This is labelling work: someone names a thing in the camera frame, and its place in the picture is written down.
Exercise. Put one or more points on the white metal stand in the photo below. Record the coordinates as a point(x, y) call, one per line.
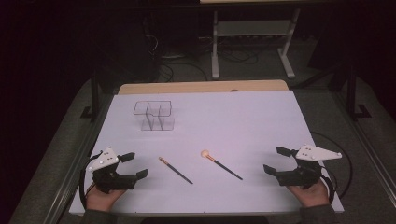
point(214, 56)

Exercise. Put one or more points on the clear plastic organizer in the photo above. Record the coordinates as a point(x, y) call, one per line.
point(155, 123)

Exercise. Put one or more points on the person's right hand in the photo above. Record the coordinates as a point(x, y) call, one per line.
point(313, 196)

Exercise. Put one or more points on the white board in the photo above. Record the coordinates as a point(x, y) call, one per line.
point(233, 124)

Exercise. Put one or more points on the fluffy cream makeup brush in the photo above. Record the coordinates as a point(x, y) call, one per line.
point(224, 168)

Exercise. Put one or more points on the person's left hand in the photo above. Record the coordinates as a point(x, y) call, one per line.
point(101, 200)

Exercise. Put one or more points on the black metal stand post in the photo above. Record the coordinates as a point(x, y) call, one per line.
point(95, 99)
point(351, 93)

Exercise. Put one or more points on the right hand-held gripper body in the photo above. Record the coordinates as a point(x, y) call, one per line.
point(302, 177)

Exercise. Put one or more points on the thin dark makeup brush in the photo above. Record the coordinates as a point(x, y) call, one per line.
point(176, 170)

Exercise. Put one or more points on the aluminium rail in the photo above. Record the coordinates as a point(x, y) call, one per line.
point(379, 165)
point(67, 186)

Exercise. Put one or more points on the light wooden table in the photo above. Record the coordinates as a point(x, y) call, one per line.
point(202, 86)

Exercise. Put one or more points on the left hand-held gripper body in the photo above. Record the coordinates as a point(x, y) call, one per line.
point(109, 182)

